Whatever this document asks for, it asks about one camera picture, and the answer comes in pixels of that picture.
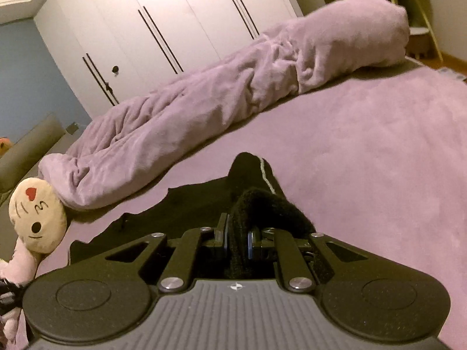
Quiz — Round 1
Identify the purple bed sheet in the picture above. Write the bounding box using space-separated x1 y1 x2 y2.
0 58 467 350

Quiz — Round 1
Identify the purple fleece duvet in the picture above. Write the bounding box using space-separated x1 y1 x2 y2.
38 0 409 210

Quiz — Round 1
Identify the black knit sweater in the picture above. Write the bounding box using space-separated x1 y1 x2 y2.
69 152 316 281

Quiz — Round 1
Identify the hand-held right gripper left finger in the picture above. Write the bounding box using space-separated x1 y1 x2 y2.
106 213 230 292

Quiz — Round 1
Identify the yellow-green side table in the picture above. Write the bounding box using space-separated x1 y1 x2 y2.
374 0 444 62

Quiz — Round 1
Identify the white wardrobe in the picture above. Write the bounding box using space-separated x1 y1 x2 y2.
33 0 305 121

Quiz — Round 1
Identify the pink plush toy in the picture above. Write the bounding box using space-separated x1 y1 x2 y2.
0 233 42 350

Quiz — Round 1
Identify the grey-green padded headboard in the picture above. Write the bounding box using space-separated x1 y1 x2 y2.
0 113 70 194

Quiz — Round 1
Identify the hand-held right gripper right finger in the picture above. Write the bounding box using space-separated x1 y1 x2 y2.
248 228 360 293

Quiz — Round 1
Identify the cream emoji face pillow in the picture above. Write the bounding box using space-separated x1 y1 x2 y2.
8 177 68 254

